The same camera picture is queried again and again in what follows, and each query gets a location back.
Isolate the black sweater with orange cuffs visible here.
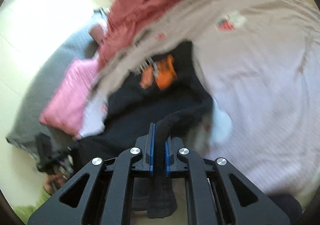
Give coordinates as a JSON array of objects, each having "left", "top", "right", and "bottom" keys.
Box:
[{"left": 72, "top": 40, "right": 213, "bottom": 218}]

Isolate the left hand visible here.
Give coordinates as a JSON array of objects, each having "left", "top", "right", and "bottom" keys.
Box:
[{"left": 43, "top": 173, "right": 66, "bottom": 195}]

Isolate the pink quilted blanket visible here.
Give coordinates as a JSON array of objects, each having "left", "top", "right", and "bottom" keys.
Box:
[{"left": 39, "top": 58, "right": 98, "bottom": 137}]

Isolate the beige strawberry print bedsheet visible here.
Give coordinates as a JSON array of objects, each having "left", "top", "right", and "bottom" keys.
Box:
[{"left": 79, "top": 0, "right": 319, "bottom": 207}]

